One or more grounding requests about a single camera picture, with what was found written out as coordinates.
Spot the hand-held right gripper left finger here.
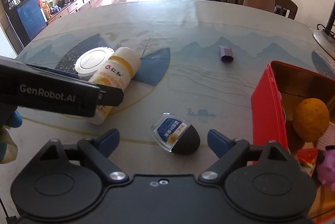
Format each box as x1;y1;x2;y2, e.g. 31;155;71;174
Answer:
31;128;130;184

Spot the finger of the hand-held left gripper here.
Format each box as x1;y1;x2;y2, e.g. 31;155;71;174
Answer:
25;63;82;81
98;85;124;107

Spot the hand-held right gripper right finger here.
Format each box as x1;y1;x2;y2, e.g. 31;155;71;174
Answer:
198;129;297;184

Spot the black jelly cup blue label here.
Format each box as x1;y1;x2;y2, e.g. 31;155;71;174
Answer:
151;113;202;157

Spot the white yellow pill bottle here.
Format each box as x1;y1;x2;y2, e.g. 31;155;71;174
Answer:
88;46;142;125

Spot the red tin box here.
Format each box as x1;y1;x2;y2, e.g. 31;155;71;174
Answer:
250;61;335;224

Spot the red snack packet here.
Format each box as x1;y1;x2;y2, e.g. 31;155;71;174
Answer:
297;148;320;178

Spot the orange fruit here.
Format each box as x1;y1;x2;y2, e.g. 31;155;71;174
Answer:
292;97;330;143

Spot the small pink box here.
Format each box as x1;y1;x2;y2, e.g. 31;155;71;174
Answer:
315;127;335;151

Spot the purple spiky toy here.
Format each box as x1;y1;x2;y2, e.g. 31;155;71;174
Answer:
315;145;335;186

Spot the person's left hand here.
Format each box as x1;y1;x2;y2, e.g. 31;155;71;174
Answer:
0;109;23;165

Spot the round silver lidded tin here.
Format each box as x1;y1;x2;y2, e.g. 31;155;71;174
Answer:
74;46;116;82

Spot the wooden tv cabinet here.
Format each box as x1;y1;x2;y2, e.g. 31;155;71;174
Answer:
46;0;108;26

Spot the small purple cap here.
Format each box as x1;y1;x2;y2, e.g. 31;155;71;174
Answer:
218;45;234;64

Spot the grey desk lamp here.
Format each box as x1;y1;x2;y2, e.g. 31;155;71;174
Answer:
312;0;335;60

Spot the brown wooden chair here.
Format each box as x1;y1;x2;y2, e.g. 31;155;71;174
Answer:
227;0;299;21

